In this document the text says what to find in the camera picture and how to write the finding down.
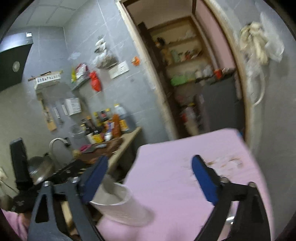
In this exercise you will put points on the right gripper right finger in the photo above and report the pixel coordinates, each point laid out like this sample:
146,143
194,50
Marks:
250,221

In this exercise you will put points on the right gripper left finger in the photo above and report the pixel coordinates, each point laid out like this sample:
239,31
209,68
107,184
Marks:
48,222

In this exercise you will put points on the white plastic utensil holder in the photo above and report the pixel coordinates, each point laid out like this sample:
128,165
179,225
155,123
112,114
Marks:
117,202

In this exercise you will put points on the chrome faucet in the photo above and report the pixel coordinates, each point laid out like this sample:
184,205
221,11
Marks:
55,142

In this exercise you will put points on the hanging wooden board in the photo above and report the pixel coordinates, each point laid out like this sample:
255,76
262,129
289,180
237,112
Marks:
47,115

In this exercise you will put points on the dark sauce bottle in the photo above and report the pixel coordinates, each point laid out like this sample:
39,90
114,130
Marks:
92,132

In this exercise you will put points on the wooden cutting board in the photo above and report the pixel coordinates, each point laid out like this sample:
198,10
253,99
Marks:
90,153

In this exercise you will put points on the pink floral tablecloth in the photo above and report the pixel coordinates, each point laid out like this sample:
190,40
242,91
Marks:
162,180

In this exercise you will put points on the grey cabinet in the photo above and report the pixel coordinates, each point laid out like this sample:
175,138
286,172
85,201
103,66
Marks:
220,107

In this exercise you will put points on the red plastic bag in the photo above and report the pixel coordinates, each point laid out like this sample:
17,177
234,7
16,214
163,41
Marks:
95,81

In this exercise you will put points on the black range hood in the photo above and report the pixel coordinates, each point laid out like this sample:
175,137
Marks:
14,53

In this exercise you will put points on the hanging bag of dried goods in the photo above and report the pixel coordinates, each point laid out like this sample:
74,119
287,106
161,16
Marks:
104,59

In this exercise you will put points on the white mesh bag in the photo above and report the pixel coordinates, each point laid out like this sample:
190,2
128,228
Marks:
274,46

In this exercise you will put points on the cream rubber gloves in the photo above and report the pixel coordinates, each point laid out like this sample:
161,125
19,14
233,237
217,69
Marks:
253,41

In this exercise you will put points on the white box on wall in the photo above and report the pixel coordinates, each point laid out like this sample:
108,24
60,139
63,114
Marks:
73,106

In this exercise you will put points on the metal wall shelf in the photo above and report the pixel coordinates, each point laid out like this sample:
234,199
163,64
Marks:
79,83

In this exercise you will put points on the white wall basket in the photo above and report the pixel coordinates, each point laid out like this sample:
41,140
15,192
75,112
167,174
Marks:
46,79

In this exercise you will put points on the white wall socket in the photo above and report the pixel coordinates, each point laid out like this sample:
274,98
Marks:
118,70

